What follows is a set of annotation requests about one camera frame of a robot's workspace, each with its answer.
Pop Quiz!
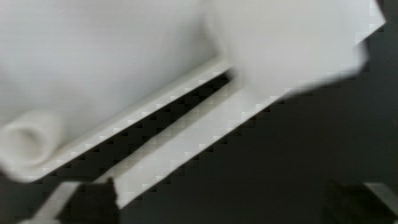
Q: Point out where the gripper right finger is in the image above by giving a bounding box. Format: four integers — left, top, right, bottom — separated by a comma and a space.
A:
322, 182, 398, 224

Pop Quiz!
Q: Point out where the white U-shaped fence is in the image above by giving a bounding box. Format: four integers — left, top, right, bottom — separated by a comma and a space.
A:
100, 80, 303, 207

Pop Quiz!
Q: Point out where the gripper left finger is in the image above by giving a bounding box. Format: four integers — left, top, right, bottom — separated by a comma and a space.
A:
17, 178, 123, 224

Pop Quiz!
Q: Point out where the white desk top panel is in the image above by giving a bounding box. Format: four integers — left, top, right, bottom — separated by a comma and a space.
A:
0, 0, 219, 182

